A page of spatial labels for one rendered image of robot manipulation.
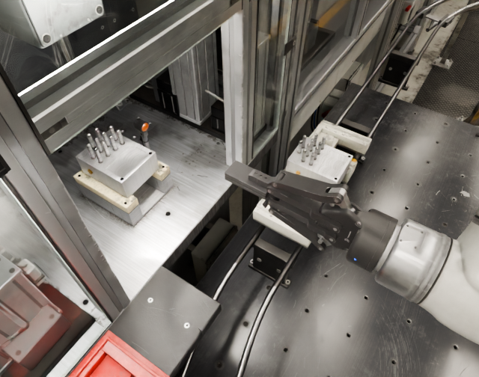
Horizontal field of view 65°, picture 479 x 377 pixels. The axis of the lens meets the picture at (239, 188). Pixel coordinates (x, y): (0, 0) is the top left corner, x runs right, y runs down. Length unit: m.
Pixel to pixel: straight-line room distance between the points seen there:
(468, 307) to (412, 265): 0.07
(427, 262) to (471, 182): 0.90
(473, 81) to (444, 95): 0.29
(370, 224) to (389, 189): 0.75
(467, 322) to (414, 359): 0.52
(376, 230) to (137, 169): 0.46
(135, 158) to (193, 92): 0.24
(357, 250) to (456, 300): 0.11
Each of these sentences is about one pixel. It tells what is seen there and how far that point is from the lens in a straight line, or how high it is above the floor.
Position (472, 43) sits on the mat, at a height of 0.01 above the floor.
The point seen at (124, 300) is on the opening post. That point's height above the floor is 0.93.
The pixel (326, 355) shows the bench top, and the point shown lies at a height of 0.68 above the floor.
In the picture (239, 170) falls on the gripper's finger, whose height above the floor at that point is 1.16.
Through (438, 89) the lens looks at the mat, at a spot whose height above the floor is 0.01.
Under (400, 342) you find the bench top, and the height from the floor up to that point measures 0.68.
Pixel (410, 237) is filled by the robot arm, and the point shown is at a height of 1.20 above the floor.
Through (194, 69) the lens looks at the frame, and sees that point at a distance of 0.88.
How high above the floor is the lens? 1.57
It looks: 51 degrees down
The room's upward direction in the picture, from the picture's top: straight up
